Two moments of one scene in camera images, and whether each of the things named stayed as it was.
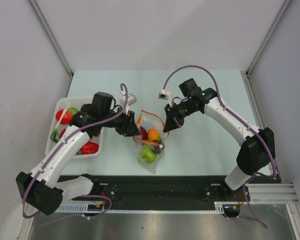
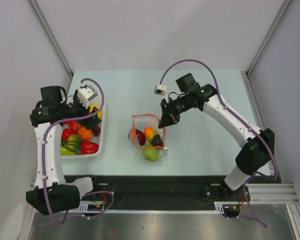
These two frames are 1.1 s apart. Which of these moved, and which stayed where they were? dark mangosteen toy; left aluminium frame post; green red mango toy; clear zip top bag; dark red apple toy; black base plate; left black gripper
Moved: dark red apple toy; dark mangosteen toy; clear zip top bag; left black gripper
Stayed: left aluminium frame post; black base plate; green red mango toy
